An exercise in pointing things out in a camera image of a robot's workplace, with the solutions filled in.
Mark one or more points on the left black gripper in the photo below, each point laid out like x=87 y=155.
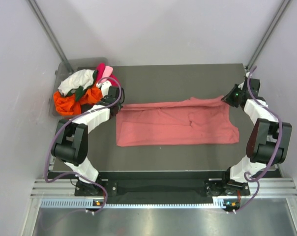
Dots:
x=120 y=106

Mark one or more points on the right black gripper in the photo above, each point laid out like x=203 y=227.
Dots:
x=228 y=99

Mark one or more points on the salmon pink t shirt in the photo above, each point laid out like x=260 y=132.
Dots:
x=190 y=122

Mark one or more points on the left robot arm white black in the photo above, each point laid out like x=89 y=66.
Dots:
x=71 y=143

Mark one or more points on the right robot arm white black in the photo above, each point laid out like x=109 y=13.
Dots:
x=269 y=139

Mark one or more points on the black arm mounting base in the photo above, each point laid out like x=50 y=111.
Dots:
x=165 y=187

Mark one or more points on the light pink t shirt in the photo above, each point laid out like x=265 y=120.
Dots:
x=107 y=71

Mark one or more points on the dark green t shirt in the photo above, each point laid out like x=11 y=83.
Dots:
x=80 y=92

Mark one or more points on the magenta t shirt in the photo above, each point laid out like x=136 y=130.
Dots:
x=100 y=68

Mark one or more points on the white t shirt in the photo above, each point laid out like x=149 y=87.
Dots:
x=80 y=79

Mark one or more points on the orange t shirt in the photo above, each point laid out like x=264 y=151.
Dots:
x=67 y=106

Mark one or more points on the grey plastic bin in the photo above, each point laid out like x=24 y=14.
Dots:
x=65 y=69

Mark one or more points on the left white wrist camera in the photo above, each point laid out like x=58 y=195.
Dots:
x=104 y=87

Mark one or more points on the right aluminium frame post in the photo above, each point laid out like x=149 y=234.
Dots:
x=283 y=7

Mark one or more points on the aluminium frame post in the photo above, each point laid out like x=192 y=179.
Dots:
x=283 y=7
x=49 y=32

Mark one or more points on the aluminium front rail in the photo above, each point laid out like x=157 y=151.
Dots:
x=61 y=188

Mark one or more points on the left aluminium frame post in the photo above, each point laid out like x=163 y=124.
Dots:
x=49 y=32

